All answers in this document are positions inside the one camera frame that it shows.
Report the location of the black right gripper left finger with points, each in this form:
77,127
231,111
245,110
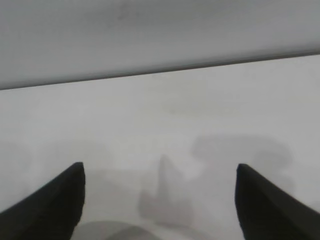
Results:
55,205

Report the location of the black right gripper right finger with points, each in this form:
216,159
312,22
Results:
262,210

